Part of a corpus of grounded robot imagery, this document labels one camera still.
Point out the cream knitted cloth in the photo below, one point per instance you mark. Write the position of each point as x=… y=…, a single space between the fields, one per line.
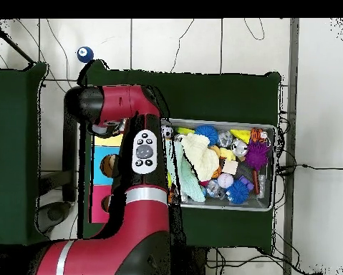
x=201 y=157

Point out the mint green knitted cloth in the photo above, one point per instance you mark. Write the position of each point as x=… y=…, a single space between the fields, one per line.
x=191 y=183

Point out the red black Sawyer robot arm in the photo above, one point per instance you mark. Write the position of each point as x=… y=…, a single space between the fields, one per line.
x=125 y=100

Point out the wooden box with three holes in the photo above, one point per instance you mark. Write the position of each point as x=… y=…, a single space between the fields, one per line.
x=101 y=177

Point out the metal mesh bin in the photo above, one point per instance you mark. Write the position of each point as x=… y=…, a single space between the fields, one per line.
x=231 y=204

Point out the small soccer ball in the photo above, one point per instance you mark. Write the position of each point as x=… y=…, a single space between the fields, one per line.
x=168 y=132

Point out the blue spiky ball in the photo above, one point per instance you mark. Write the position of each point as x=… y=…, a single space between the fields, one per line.
x=208 y=133
x=237 y=192

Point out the white baseball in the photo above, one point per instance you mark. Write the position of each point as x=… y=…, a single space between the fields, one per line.
x=225 y=180

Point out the dark green tablecloth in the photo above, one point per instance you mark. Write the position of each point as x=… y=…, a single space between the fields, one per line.
x=217 y=94

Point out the purple spiky ball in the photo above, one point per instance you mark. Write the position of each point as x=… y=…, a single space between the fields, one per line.
x=257 y=154

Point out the orange striped tiger plush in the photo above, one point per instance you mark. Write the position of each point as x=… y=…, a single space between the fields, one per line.
x=257 y=134

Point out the dark blue ball white spot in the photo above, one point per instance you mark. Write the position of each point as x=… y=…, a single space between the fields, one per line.
x=85 y=55

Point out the dark green side table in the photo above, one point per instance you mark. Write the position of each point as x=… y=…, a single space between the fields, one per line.
x=13 y=129

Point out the grey metal rail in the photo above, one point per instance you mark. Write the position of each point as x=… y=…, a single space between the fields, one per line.
x=293 y=57

